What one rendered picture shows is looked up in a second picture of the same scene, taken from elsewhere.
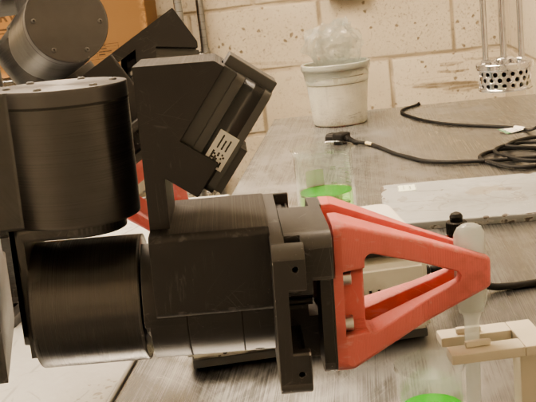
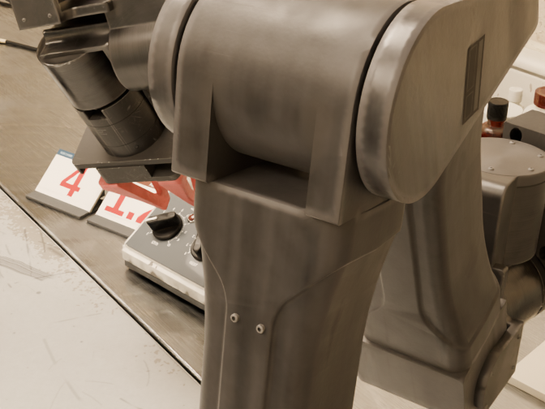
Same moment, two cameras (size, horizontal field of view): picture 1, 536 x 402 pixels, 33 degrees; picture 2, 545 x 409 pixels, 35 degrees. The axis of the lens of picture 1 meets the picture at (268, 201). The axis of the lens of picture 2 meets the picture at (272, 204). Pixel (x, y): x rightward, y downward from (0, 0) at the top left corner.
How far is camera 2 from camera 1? 55 cm
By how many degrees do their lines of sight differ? 43
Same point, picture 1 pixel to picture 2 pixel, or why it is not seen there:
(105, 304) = (531, 299)
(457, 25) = not seen: outside the picture
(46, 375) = (76, 360)
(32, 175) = (521, 229)
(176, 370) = (191, 319)
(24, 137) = (525, 204)
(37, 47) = not seen: hidden behind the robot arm
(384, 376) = not seen: hidden behind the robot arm
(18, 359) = (16, 355)
